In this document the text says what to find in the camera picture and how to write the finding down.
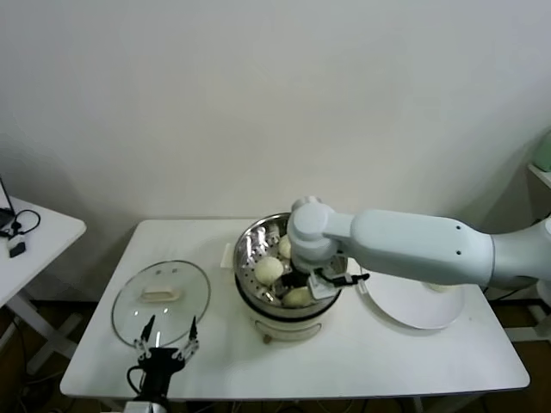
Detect white electric cooker base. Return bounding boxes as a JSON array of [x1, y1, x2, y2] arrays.
[[235, 279, 345, 345]]

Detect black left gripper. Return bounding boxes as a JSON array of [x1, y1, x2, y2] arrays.
[[133, 314, 201, 399]]

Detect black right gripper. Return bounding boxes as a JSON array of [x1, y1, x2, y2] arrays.
[[273, 268, 311, 299]]

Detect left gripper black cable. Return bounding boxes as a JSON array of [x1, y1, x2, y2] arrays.
[[127, 365, 146, 391]]

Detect dark laptop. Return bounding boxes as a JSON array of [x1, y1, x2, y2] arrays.
[[0, 175, 16, 229]]

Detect white shelf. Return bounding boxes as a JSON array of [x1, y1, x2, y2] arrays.
[[527, 163, 551, 190]]

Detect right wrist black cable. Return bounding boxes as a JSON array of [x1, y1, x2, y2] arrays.
[[331, 273, 371, 288]]

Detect black looped cable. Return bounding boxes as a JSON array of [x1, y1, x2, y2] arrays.
[[0, 209, 42, 240]]

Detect white side table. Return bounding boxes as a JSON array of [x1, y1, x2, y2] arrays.
[[0, 195, 87, 375]]

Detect stainless steel steamer basket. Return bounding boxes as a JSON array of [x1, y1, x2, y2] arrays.
[[220, 212, 361, 317]]

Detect white round plate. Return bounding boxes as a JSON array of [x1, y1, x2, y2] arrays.
[[359, 268, 467, 331]]

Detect pale green container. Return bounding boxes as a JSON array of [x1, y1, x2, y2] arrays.
[[533, 131, 551, 171]]

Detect round glass pot lid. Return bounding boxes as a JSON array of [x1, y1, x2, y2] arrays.
[[110, 259, 212, 349]]

